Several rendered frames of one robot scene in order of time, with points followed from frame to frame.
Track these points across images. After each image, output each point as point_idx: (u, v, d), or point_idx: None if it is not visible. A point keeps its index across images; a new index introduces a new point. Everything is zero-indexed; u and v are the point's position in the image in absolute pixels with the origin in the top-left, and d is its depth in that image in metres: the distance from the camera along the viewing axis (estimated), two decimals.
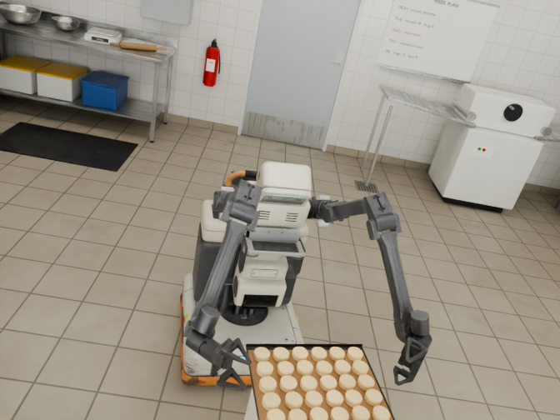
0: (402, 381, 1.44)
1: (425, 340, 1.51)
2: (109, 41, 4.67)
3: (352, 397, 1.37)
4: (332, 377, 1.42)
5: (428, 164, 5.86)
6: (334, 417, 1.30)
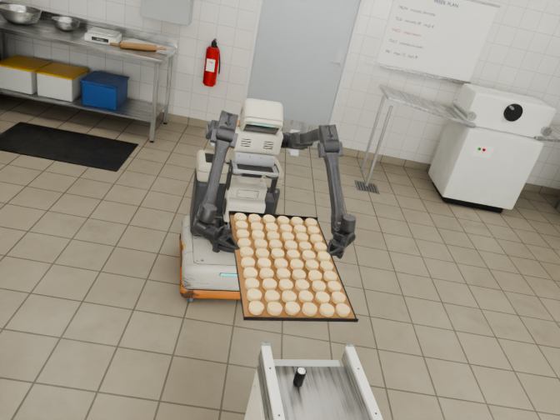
0: (331, 253, 1.92)
1: (350, 236, 2.01)
2: (109, 41, 4.67)
3: (303, 245, 1.89)
4: (291, 233, 1.94)
5: (428, 164, 5.86)
6: (288, 254, 1.82)
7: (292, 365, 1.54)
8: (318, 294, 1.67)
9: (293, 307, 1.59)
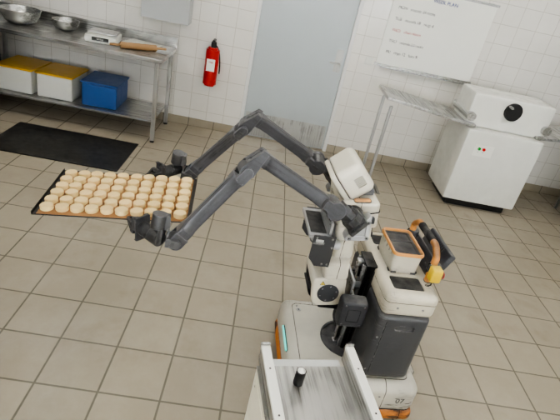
0: None
1: (149, 230, 1.76)
2: (109, 41, 4.67)
3: (138, 201, 1.94)
4: (157, 197, 1.98)
5: (428, 164, 5.86)
6: (127, 192, 2.00)
7: (292, 365, 1.54)
8: (68, 196, 1.91)
9: (61, 183, 2.00)
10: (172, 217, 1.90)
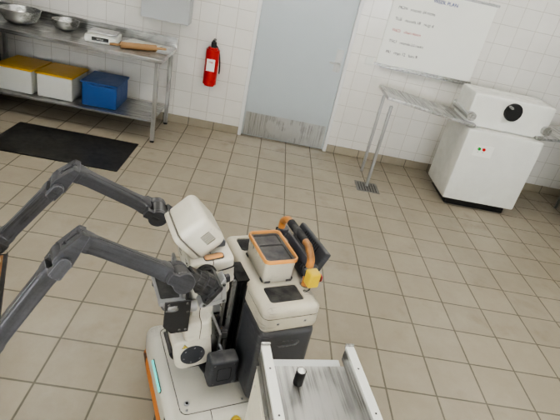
0: None
1: None
2: (109, 41, 4.67)
3: None
4: None
5: (428, 164, 5.86)
6: None
7: (292, 365, 1.54)
8: None
9: None
10: None
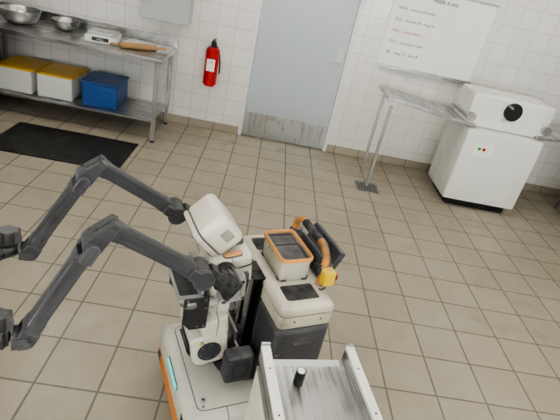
0: None
1: None
2: (109, 41, 4.67)
3: None
4: None
5: (428, 164, 5.86)
6: None
7: (292, 365, 1.54)
8: None
9: None
10: None
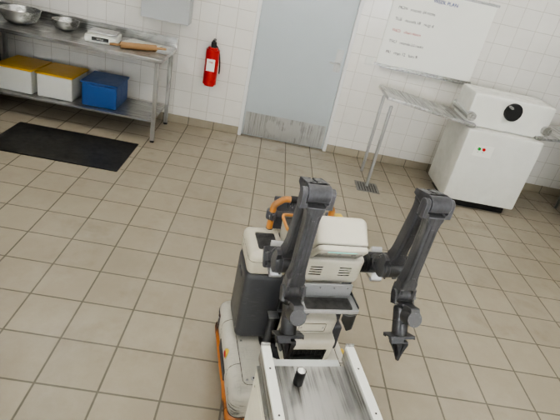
0: (398, 355, 1.76)
1: None
2: (109, 41, 4.67)
3: None
4: None
5: (428, 164, 5.86)
6: None
7: (292, 365, 1.54)
8: None
9: None
10: None
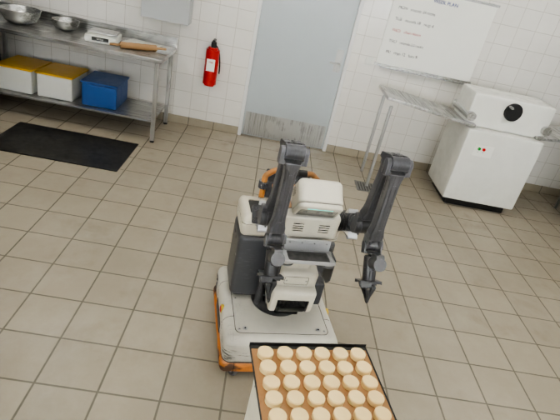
0: (367, 297, 2.03)
1: None
2: (109, 41, 4.67)
3: None
4: None
5: (428, 164, 5.86)
6: None
7: None
8: None
9: None
10: None
